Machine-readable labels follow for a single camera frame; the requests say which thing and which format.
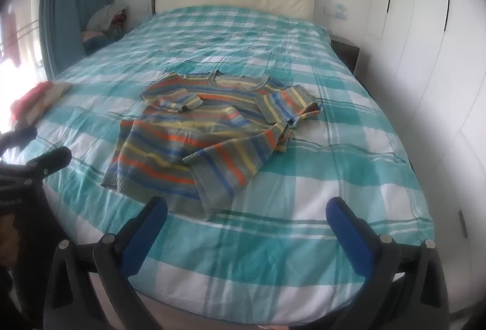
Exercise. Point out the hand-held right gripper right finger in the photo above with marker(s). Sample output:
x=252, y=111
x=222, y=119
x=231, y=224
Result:
x=347, y=229

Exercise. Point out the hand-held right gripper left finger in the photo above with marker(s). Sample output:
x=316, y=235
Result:
x=146, y=231

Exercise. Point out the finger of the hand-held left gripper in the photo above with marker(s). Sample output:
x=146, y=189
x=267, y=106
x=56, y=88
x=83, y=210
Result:
x=49, y=161
x=15, y=136

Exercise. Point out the striped knit sweater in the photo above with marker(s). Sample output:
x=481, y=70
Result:
x=197, y=132

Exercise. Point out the pile of clothes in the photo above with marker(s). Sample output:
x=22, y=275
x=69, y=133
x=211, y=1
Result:
x=104, y=26

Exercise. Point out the red cloth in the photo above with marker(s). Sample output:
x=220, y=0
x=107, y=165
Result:
x=28, y=100

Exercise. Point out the beige folded cloth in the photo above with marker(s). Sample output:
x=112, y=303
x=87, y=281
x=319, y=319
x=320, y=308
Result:
x=53, y=94

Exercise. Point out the bed with teal plaid cover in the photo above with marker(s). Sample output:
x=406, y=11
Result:
x=303, y=182

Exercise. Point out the dark wooden nightstand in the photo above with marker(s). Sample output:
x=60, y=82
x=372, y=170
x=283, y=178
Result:
x=346, y=51

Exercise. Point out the white wardrobe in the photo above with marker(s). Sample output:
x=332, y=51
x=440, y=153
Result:
x=429, y=68

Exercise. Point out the white wall outlet panel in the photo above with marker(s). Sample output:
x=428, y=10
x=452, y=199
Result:
x=337, y=11

